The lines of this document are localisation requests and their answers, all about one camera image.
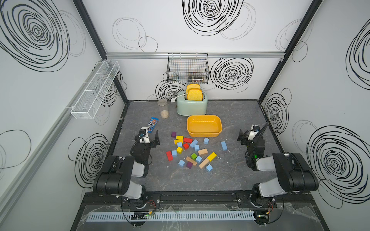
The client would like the long yellow block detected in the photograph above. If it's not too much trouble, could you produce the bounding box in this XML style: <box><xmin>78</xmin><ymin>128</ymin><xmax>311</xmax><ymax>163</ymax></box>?
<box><xmin>207</xmin><ymin>152</ymin><xmax>217</xmax><ymax>162</ymax></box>

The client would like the yellow toast slice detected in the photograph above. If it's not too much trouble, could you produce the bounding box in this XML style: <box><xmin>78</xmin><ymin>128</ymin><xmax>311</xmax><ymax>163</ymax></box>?
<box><xmin>187</xmin><ymin>89</ymin><xmax>203</xmax><ymax>101</ymax></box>
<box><xmin>186</xmin><ymin>84</ymin><xmax>201</xmax><ymax>93</ymax></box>

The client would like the yellow cube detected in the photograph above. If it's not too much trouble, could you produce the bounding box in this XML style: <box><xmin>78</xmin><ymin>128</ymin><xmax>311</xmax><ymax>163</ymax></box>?
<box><xmin>176</xmin><ymin>147</ymin><xmax>183</xmax><ymax>154</ymax></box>

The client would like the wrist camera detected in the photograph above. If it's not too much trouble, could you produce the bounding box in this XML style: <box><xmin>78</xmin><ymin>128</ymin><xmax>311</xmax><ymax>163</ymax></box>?
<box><xmin>139</xmin><ymin>127</ymin><xmax>150</xmax><ymax>143</ymax></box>
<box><xmin>248</xmin><ymin>125</ymin><xmax>261</xmax><ymax>140</ymax></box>

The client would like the yellow toast slice back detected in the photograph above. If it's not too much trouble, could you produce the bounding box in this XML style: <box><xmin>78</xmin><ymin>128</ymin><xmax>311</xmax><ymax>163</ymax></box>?
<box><xmin>186</xmin><ymin>84</ymin><xmax>201</xmax><ymax>93</ymax></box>

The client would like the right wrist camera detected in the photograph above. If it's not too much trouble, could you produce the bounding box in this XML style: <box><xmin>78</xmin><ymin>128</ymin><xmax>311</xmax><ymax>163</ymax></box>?
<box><xmin>248</xmin><ymin>125</ymin><xmax>261</xmax><ymax>140</ymax></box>

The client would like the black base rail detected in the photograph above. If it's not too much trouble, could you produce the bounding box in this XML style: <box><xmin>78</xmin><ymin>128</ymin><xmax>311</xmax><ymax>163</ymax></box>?
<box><xmin>80</xmin><ymin>190</ymin><xmax>313</xmax><ymax>209</ymax></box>

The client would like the blue cube beside green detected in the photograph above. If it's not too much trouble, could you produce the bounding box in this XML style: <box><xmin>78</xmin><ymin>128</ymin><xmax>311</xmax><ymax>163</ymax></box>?
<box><xmin>195</xmin><ymin>156</ymin><xmax>202</xmax><ymax>163</ymax></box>

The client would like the long natural wood plank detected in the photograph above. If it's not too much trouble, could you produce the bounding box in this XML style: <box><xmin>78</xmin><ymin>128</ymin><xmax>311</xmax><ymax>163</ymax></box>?
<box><xmin>198</xmin><ymin>158</ymin><xmax>210</xmax><ymax>168</ymax></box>

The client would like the yellow toast slice front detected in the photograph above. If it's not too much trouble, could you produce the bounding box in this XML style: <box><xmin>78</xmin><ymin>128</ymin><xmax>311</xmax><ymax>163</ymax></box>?
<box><xmin>187</xmin><ymin>89</ymin><xmax>203</xmax><ymax>101</ymax></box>

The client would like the yellow plastic tub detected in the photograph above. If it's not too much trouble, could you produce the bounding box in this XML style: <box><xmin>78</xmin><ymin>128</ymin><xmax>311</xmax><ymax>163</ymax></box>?
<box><xmin>187</xmin><ymin>115</ymin><xmax>223</xmax><ymax>138</ymax></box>

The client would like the blue candy bag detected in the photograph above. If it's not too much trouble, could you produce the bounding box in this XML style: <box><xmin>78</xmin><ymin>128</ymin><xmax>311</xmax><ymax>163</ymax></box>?
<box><xmin>146</xmin><ymin>117</ymin><xmax>159</xmax><ymax>133</ymax></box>

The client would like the long red block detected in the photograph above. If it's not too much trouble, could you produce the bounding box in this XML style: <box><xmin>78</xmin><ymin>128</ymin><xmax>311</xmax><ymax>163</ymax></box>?
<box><xmin>183</xmin><ymin>138</ymin><xmax>193</xmax><ymax>143</ymax></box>

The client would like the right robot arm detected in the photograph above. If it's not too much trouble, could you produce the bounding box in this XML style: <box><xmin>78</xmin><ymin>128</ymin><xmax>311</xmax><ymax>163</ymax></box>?
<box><xmin>237</xmin><ymin>123</ymin><xmax>319</xmax><ymax>201</ymax></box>

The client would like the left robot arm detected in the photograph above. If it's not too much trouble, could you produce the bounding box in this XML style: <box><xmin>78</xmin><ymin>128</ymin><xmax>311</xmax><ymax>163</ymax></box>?
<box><xmin>92</xmin><ymin>128</ymin><xmax>160</xmax><ymax>202</ymax></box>

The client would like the white wire wall shelf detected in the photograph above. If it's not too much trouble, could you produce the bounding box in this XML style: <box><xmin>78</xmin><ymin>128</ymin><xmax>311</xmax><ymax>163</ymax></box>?
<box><xmin>71</xmin><ymin>60</ymin><xmax>119</xmax><ymax>119</ymax></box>

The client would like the red block left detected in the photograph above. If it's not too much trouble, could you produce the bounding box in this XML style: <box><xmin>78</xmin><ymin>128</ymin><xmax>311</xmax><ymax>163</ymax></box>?
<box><xmin>166</xmin><ymin>151</ymin><xmax>173</xmax><ymax>161</ymax></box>

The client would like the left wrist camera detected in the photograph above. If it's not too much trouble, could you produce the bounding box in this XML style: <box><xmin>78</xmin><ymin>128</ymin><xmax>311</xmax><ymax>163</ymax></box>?
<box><xmin>139</xmin><ymin>127</ymin><xmax>150</xmax><ymax>143</ymax></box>

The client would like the long blue block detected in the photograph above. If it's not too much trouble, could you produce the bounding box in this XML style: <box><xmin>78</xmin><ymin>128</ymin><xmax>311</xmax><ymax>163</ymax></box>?
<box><xmin>221</xmin><ymin>141</ymin><xmax>228</xmax><ymax>151</ymax></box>
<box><xmin>190</xmin><ymin>139</ymin><xmax>198</xmax><ymax>148</ymax></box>

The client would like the white slotted cable duct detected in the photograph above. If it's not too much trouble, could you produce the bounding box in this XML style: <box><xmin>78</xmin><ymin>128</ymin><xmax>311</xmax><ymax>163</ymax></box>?
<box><xmin>86</xmin><ymin>211</ymin><xmax>255</xmax><ymax>222</ymax></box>

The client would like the black wire wall basket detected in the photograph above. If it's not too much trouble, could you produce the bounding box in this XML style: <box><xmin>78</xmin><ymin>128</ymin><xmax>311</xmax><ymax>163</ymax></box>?
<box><xmin>166</xmin><ymin>53</ymin><xmax>210</xmax><ymax>84</ymax></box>

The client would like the thin wood plank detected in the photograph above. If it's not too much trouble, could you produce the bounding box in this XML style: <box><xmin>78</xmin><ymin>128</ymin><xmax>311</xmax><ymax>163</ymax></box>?
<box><xmin>186</xmin><ymin>157</ymin><xmax>198</xmax><ymax>166</ymax></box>

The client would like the yellow bar block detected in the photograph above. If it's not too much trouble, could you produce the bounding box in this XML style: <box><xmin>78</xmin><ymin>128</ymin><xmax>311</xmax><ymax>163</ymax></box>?
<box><xmin>174</xmin><ymin>139</ymin><xmax>183</xmax><ymax>145</ymax></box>

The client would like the natural wood block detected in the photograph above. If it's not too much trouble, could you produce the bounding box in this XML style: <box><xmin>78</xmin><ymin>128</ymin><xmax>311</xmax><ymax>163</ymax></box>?
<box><xmin>198</xmin><ymin>148</ymin><xmax>208</xmax><ymax>156</ymax></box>

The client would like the mint green toaster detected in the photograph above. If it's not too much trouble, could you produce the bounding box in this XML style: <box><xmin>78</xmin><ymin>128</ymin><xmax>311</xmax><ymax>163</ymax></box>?
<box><xmin>176</xmin><ymin>91</ymin><xmax>208</xmax><ymax>116</ymax></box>

